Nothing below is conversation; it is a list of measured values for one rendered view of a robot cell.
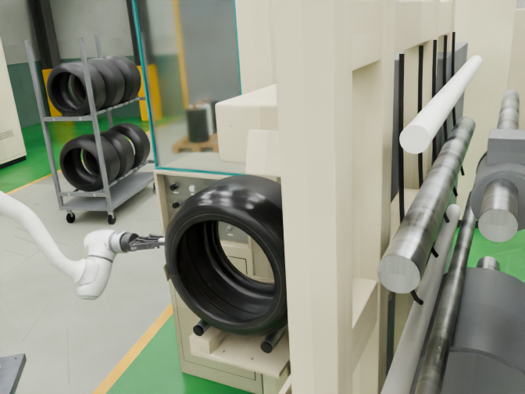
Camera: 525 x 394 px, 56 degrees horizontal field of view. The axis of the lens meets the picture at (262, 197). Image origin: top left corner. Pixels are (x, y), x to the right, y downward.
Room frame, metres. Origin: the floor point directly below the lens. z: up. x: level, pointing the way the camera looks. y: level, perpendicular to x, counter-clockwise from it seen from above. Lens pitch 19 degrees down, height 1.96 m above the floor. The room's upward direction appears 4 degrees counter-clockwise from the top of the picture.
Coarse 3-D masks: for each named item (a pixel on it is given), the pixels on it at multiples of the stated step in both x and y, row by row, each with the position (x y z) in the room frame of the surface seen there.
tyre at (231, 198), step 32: (224, 192) 1.55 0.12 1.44; (256, 192) 1.56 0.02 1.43; (192, 224) 1.55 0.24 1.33; (256, 224) 1.45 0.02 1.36; (192, 256) 1.79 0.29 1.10; (224, 256) 1.84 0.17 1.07; (192, 288) 1.69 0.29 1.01; (224, 288) 1.78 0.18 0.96; (256, 288) 1.76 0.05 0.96; (224, 320) 1.53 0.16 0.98; (256, 320) 1.45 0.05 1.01
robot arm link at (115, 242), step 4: (116, 232) 1.86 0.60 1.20; (120, 232) 1.86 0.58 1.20; (124, 232) 1.86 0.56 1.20; (128, 232) 1.88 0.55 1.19; (112, 236) 1.85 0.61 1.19; (116, 236) 1.84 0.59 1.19; (120, 236) 1.83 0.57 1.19; (112, 240) 1.83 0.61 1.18; (116, 240) 1.82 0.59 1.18; (120, 240) 1.83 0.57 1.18; (112, 244) 1.83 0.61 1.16; (116, 244) 1.82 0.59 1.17; (120, 244) 1.82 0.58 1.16; (112, 248) 1.83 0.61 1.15; (116, 248) 1.82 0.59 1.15; (120, 248) 1.82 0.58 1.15; (116, 252) 1.83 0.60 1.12; (120, 252) 1.82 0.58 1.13; (124, 252) 1.83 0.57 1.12; (128, 252) 1.85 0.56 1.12
